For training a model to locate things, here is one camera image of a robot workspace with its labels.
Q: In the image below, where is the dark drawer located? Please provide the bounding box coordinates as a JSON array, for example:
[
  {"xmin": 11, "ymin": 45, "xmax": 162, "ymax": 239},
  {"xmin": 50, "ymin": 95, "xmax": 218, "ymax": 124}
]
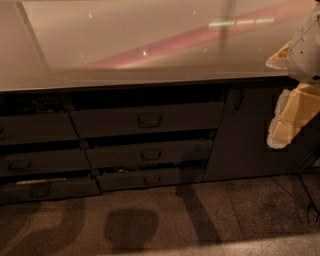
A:
[
  {"xmin": 96, "ymin": 166, "xmax": 204, "ymax": 192},
  {"xmin": 86, "ymin": 139, "xmax": 213, "ymax": 169},
  {"xmin": 0, "ymin": 113, "xmax": 77, "ymax": 145},
  {"xmin": 70, "ymin": 102, "xmax": 224, "ymax": 138},
  {"xmin": 0, "ymin": 149, "xmax": 90, "ymax": 177},
  {"xmin": 0, "ymin": 177, "xmax": 100, "ymax": 204}
]

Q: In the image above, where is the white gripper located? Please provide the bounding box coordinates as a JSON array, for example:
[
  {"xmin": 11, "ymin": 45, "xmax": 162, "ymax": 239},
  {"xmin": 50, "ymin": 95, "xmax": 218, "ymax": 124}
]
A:
[{"xmin": 266, "ymin": 9, "xmax": 320, "ymax": 149}]

